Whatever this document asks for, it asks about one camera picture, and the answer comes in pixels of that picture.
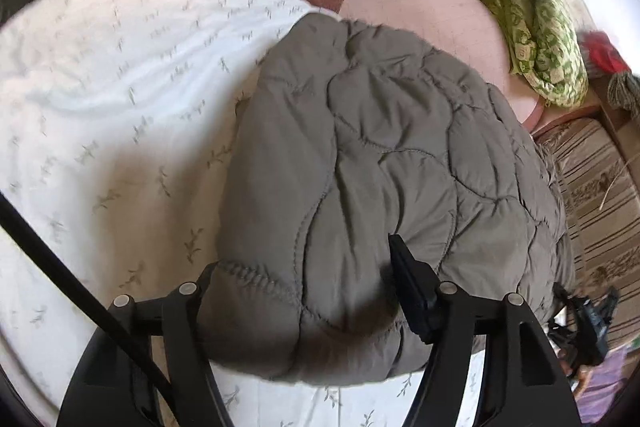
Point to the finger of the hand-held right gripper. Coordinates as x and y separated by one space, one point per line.
587 322

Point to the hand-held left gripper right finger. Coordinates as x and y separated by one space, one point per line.
407 277

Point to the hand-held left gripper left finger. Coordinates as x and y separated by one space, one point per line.
181 332

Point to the grey hooded down jacket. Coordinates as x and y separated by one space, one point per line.
375 147

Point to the beige striped sofa cushion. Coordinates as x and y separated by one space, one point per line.
595 207

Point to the grey-green yarn tassel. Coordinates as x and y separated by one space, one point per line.
625 94

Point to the white leaf-print bed sheet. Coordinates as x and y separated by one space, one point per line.
125 107

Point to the green and white patterned blanket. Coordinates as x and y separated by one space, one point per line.
540 42

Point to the red cloth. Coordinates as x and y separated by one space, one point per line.
602 49

